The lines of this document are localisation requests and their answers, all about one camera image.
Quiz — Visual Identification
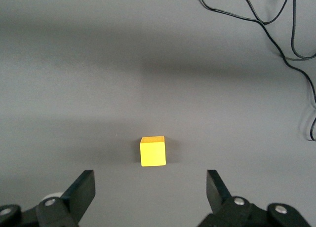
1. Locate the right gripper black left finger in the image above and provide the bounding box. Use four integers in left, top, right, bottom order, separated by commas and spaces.
36, 170, 96, 227

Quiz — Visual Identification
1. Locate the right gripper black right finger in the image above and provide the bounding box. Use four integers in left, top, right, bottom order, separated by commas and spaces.
197, 169, 255, 227

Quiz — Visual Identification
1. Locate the thin black loose cable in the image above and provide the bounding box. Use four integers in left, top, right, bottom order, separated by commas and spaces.
194, 0, 316, 142

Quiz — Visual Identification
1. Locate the yellow cube block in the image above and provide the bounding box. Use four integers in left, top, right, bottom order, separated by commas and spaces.
139, 135, 167, 167

